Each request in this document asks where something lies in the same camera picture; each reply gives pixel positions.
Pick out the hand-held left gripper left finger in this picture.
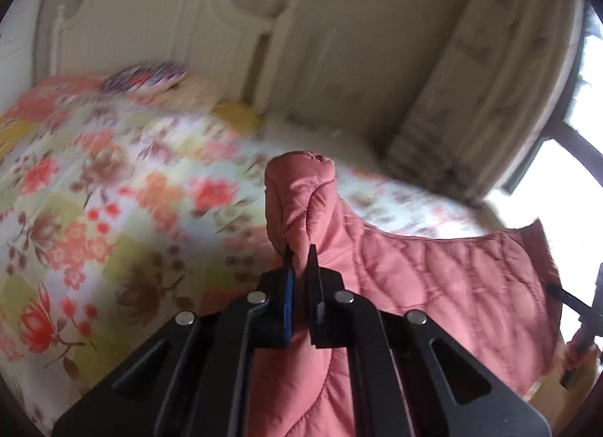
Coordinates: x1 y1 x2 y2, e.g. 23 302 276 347
51 245 297 437

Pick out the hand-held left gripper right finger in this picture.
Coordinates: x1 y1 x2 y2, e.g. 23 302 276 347
305 244 551 437

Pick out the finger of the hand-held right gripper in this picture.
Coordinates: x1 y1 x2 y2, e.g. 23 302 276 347
546 281 594 322

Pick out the pink quilted jacket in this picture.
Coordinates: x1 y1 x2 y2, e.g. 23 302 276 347
247 151 561 437

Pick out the person's right hand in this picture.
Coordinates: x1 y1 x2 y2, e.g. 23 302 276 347
564 337 603 374

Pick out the dark framed window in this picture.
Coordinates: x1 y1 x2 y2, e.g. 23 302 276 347
499 0 603 287

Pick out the floral bed sheet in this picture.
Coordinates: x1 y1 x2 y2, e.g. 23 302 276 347
0 74 500 437

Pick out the yellow printed bed sheet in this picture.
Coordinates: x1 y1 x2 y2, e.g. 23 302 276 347
0 102 262 157

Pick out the pale floral pillow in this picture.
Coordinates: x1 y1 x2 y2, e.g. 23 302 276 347
141 74 222 110

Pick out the printed beige curtain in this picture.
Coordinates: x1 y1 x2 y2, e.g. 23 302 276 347
381 0 587 205

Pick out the patterned round pillow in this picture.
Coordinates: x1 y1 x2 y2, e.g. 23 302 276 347
101 61 189 95

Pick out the white wooden headboard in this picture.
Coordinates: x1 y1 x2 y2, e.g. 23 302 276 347
49 0 297 110

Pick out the white wardrobe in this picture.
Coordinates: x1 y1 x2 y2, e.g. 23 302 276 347
0 0 55 89

